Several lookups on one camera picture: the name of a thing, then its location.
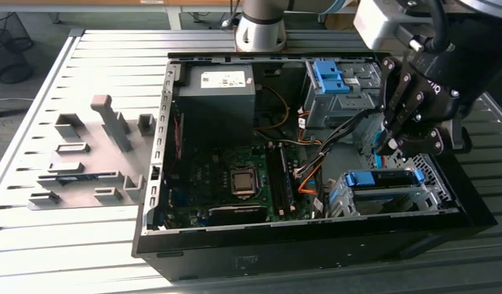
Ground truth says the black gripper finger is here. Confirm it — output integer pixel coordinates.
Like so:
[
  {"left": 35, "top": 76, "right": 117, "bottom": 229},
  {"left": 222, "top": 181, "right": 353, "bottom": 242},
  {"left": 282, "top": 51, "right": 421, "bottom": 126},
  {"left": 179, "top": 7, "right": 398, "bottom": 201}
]
[
  {"left": 398, "top": 119, "right": 471, "bottom": 157},
  {"left": 375, "top": 56, "right": 426, "bottom": 156}
]

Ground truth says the blue data wire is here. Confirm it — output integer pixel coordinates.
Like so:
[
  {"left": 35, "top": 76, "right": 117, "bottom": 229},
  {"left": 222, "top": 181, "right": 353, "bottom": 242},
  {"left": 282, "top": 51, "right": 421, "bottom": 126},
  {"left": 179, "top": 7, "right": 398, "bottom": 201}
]
[{"left": 373, "top": 130, "right": 386, "bottom": 170}]

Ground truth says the hard disk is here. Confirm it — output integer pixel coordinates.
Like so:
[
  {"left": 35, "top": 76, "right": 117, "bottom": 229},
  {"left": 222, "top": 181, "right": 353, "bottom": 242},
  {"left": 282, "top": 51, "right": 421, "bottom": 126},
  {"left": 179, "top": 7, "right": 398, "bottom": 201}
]
[{"left": 329, "top": 168, "right": 426, "bottom": 215}]

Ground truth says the silver disk bay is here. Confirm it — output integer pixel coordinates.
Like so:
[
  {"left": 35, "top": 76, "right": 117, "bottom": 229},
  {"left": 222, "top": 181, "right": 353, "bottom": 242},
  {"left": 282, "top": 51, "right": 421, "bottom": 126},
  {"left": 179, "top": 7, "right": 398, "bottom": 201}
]
[{"left": 326, "top": 167, "right": 445, "bottom": 218}]

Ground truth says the grey metal drive cage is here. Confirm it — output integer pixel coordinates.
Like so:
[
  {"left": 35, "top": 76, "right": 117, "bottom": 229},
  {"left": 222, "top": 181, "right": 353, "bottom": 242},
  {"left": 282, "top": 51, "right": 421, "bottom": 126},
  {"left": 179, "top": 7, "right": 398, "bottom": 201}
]
[{"left": 302, "top": 59, "right": 385, "bottom": 129}]

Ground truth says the blue plastic drive latch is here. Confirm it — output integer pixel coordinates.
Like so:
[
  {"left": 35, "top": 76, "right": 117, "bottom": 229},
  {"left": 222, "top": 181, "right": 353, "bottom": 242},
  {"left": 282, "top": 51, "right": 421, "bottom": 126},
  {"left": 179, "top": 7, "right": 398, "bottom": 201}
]
[{"left": 311, "top": 60, "right": 353, "bottom": 94}]

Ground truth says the black RAM slot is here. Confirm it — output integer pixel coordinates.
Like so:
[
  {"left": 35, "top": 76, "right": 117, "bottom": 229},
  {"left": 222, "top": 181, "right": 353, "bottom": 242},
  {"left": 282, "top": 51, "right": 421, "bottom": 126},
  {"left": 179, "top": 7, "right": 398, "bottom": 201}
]
[{"left": 265, "top": 142, "right": 287, "bottom": 216}]

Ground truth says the grey power supply unit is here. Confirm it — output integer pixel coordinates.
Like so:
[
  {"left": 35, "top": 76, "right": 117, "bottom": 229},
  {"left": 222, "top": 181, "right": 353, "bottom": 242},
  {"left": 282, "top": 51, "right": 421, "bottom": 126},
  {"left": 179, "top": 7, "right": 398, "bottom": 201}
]
[{"left": 178, "top": 63, "right": 257, "bottom": 145}]

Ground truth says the silver CPU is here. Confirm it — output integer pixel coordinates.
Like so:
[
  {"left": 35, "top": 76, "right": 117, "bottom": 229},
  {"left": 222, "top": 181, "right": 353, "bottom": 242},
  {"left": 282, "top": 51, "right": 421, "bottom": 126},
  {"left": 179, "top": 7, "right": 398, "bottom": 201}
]
[{"left": 234, "top": 173, "right": 255, "bottom": 190}]

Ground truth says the CPU socket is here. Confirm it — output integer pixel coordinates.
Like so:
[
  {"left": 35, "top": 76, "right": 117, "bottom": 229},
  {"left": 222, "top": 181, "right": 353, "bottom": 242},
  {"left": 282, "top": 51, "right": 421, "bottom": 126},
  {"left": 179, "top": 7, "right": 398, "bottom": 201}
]
[{"left": 229, "top": 166, "right": 261, "bottom": 197}]

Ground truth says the black open PC case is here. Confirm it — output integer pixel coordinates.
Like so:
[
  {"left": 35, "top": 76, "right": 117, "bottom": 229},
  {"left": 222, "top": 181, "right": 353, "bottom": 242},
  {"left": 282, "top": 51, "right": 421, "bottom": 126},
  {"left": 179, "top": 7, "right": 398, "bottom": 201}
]
[{"left": 130, "top": 51, "right": 499, "bottom": 282}]

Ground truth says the black graphics card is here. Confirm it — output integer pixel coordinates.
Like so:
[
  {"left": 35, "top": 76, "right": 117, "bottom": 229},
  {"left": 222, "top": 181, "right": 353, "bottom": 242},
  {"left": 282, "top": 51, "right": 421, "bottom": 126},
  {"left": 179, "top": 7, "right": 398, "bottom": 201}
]
[{"left": 209, "top": 204, "right": 269, "bottom": 226}]

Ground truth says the green motherboard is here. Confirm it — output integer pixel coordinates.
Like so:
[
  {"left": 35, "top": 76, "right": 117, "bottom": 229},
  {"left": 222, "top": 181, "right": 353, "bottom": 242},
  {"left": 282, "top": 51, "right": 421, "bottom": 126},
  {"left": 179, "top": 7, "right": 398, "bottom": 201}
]
[{"left": 163, "top": 143, "right": 318, "bottom": 229}]

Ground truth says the grey parts rack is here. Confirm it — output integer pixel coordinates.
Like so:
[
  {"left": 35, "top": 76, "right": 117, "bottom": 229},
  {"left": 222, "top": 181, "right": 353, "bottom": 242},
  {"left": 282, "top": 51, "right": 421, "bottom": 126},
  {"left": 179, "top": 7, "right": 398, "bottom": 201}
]
[{"left": 27, "top": 94, "right": 158, "bottom": 211}]

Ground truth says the black mesh waste bin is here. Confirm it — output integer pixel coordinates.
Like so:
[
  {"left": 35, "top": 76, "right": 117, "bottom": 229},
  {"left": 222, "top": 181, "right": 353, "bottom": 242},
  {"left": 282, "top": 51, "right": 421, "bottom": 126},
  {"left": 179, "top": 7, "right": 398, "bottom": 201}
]
[{"left": 0, "top": 12, "right": 35, "bottom": 85}]

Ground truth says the thick black wrist cable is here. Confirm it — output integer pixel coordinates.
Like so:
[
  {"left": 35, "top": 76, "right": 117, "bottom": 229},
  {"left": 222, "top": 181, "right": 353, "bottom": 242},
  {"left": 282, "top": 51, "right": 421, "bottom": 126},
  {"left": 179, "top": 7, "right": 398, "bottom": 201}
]
[{"left": 429, "top": 0, "right": 457, "bottom": 53}]

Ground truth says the black wire bundle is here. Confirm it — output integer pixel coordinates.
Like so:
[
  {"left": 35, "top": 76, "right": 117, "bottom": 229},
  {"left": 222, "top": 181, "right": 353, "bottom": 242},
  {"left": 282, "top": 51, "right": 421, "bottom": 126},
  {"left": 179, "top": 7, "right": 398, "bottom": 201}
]
[{"left": 315, "top": 107, "right": 385, "bottom": 157}]

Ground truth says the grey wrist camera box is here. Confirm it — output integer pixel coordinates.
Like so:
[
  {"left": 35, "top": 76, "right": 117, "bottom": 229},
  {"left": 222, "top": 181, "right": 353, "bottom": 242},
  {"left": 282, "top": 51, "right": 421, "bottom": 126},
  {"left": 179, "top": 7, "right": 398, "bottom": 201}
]
[{"left": 353, "top": 0, "right": 403, "bottom": 50}]

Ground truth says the thin yellow wire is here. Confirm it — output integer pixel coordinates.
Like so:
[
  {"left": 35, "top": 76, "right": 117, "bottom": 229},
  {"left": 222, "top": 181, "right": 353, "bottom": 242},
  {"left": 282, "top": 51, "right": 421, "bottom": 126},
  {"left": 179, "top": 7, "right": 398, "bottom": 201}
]
[{"left": 254, "top": 86, "right": 293, "bottom": 132}]

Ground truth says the yellow white wire bundle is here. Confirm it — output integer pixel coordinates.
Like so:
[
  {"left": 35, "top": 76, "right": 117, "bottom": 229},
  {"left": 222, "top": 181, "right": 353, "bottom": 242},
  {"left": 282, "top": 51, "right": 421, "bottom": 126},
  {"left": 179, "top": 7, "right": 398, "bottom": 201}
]
[{"left": 254, "top": 130, "right": 325, "bottom": 146}]

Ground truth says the orange wire bundle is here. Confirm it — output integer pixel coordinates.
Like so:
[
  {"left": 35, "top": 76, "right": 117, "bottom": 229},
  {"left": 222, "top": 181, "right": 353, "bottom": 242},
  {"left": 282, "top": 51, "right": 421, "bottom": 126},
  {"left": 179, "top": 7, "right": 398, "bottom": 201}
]
[{"left": 293, "top": 152, "right": 330, "bottom": 195}]

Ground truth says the wooden desk white frame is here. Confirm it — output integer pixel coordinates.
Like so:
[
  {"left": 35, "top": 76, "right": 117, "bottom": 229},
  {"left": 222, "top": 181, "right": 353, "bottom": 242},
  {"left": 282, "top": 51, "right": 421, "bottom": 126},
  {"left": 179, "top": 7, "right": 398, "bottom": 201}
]
[{"left": 0, "top": 0, "right": 358, "bottom": 31}]

